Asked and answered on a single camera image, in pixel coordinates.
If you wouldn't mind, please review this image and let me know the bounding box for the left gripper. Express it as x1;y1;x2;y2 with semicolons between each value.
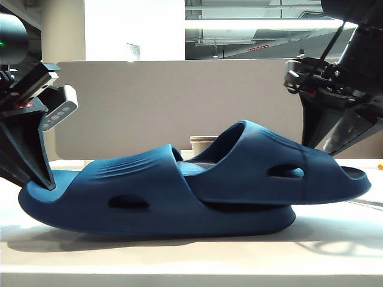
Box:
0;62;66;191

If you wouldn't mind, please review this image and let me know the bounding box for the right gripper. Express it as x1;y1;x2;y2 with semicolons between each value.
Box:
300;59;383;157

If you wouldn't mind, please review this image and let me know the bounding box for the blue rubber slipper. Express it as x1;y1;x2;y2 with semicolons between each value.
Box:
17;143;297;239
179;119;372;207

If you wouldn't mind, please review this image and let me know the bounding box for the long ceiling light strip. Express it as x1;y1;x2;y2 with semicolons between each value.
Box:
184;19;345;30

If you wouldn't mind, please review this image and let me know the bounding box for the beige paper cup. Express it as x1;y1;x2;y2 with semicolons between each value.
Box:
190;135;219;158

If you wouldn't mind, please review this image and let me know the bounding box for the brown desk partition panel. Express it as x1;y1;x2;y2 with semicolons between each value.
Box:
54;59;383;161

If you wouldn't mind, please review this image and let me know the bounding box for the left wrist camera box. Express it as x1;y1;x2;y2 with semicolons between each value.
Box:
40;85;79;132

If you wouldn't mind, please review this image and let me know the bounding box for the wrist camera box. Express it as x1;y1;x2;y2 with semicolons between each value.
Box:
40;85;79;132
284;58;305;93

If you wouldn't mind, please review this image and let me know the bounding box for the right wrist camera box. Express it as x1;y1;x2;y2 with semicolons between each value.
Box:
284;58;305;93

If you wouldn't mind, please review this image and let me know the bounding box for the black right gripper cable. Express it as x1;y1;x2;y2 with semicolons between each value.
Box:
321;20;348;60

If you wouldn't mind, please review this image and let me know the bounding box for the grey cable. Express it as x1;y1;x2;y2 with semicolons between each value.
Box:
346;199;383;207

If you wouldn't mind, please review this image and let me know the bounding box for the metal wall plate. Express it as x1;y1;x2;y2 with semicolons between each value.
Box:
126;43;141;63

